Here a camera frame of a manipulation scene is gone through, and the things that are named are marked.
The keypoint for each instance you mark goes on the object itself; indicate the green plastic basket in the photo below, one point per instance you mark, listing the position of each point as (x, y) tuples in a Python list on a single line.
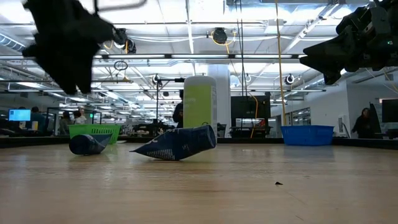
[(99, 130)]

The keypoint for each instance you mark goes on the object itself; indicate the blue plastic basket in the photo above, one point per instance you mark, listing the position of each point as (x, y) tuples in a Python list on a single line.
[(308, 135)]

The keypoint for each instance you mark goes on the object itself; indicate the black wall monitor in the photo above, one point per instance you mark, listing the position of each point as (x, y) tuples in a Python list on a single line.
[(390, 110)]

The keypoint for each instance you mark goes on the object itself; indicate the white-lidded green wipes canister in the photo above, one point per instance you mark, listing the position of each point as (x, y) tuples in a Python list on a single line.
[(199, 105)]

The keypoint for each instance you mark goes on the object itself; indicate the black equipment cart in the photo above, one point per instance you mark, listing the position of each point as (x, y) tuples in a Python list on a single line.
[(248, 107)]

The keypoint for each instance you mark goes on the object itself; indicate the black aluminium table frame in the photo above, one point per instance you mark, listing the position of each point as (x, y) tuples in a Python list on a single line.
[(248, 140)]

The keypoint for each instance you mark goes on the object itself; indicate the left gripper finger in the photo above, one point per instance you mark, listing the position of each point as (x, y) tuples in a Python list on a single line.
[(65, 74), (87, 71)]

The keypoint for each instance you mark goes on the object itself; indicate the small dark blue bag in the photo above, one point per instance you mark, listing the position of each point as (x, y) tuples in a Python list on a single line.
[(85, 144)]

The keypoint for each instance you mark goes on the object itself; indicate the dark blue snack bag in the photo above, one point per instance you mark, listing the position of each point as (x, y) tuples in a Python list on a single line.
[(180, 143)]

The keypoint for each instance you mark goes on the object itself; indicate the person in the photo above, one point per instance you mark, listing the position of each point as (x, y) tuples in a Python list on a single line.
[(80, 118), (178, 113), (36, 118), (362, 124), (65, 123)]

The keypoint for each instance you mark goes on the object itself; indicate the lit blue computer monitor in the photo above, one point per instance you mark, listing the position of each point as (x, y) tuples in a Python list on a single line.
[(19, 115)]

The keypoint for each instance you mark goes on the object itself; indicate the black boom stand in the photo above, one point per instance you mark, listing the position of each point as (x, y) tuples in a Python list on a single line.
[(157, 102)]

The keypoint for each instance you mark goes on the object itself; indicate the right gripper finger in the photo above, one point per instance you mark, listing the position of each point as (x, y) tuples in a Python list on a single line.
[(329, 51), (334, 74)]

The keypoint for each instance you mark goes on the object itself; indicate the black background robot rig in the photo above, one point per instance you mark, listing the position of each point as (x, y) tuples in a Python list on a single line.
[(149, 129)]

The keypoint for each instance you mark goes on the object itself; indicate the small black crumb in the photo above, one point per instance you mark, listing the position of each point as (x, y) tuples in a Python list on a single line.
[(278, 183)]

